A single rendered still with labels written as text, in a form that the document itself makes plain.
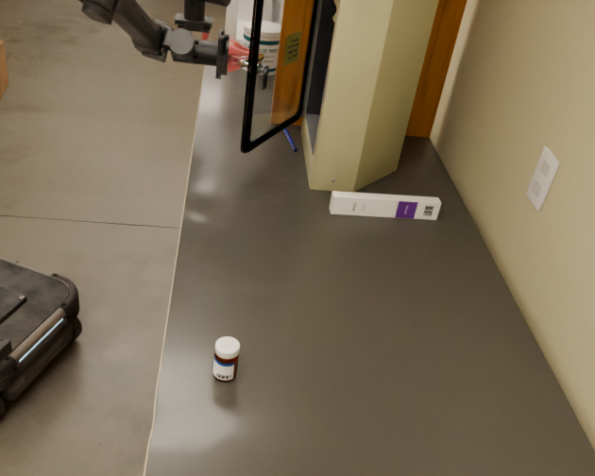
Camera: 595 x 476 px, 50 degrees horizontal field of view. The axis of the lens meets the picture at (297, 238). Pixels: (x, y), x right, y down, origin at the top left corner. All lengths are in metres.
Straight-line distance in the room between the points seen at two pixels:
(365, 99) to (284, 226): 0.34
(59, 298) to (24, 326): 0.16
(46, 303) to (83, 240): 0.74
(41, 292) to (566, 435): 1.74
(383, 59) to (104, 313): 1.57
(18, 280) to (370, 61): 1.48
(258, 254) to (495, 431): 0.57
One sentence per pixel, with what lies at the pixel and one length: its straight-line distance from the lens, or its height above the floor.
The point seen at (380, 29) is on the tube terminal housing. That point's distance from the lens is 1.45.
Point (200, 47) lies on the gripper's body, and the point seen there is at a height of 1.22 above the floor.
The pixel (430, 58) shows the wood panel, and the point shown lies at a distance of 1.90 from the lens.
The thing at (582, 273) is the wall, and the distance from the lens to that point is 1.26.
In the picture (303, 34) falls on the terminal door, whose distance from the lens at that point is 1.70.
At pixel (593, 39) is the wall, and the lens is 1.33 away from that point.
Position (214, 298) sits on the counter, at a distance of 1.22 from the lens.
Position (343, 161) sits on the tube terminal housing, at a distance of 1.56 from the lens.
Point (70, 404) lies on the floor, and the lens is 2.30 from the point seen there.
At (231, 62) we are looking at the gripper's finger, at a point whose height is 1.19.
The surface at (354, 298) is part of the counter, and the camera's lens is 1.27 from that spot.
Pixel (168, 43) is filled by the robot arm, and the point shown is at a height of 1.24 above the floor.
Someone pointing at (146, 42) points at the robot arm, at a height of 1.24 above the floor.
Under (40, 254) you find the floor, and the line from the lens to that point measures 2.93.
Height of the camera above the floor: 1.73
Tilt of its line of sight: 34 degrees down
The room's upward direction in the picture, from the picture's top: 9 degrees clockwise
